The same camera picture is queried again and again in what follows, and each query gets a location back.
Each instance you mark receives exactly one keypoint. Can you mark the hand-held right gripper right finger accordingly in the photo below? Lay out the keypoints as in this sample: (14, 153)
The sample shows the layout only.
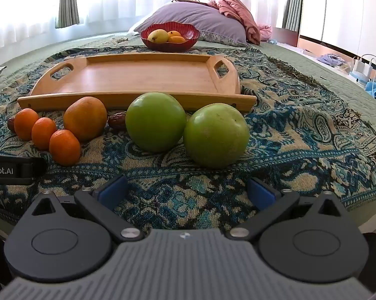
(261, 191)

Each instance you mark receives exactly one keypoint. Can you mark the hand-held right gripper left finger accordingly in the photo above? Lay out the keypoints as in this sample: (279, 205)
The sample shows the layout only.
(111, 190)

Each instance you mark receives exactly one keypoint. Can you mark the small tangerine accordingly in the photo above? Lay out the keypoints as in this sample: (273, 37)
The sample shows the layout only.
(64, 147)
(26, 124)
(43, 133)

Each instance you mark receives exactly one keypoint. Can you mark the green apple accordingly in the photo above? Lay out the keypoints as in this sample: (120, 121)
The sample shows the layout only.
(155, 122)
(216, 136)

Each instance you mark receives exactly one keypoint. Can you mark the large orange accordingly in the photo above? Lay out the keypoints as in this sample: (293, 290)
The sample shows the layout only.
(85, 118)

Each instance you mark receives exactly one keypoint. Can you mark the wooden serving tray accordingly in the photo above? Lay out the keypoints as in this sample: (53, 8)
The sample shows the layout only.
(144, 78)

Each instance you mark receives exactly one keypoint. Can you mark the brown date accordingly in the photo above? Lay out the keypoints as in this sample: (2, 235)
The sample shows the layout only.
(10, 124)
(116, 120)

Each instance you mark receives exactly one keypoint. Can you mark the blue patterned woven blanket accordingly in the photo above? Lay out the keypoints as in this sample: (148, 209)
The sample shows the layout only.
(300, 131)

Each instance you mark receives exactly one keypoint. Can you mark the green quilted bedspread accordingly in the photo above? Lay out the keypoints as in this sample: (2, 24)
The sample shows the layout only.
(331, 78)

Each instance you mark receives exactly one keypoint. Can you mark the lilac cloth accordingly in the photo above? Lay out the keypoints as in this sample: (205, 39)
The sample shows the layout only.
(331, 60)

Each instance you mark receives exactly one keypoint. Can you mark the red scalloped bowl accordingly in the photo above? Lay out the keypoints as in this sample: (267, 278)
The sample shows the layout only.
(163, 45)

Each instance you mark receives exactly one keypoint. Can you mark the brown wooden headboard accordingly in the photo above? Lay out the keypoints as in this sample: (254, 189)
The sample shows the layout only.
(288, 36)

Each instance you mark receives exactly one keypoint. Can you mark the small pink cloth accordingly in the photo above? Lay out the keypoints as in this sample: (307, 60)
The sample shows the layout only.
(265, 32)

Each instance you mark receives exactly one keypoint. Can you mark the white charger block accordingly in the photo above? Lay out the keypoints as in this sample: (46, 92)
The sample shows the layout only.
(363, 67)

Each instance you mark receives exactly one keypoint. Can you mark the yellow mango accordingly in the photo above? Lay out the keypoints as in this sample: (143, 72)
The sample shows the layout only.
(157, 36)

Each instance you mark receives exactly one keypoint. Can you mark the white pillow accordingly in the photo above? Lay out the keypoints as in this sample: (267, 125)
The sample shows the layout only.
(135, 29)

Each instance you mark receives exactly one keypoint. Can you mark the orange in bowl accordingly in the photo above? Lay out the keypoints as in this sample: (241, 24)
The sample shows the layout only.
(177, 39)
(174, 33)

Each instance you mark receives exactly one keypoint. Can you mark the green curtain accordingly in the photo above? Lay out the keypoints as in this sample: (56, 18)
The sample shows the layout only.
(67, 1)
(292, 3)

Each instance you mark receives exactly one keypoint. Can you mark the purple pillow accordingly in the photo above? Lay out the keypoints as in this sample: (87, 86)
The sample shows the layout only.
(206, 18)

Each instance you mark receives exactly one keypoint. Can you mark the pink quilt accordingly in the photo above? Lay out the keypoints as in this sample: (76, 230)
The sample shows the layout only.
(235, 9)

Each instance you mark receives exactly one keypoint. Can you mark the white wardrobe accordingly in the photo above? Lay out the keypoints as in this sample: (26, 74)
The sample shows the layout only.
(347, 9)

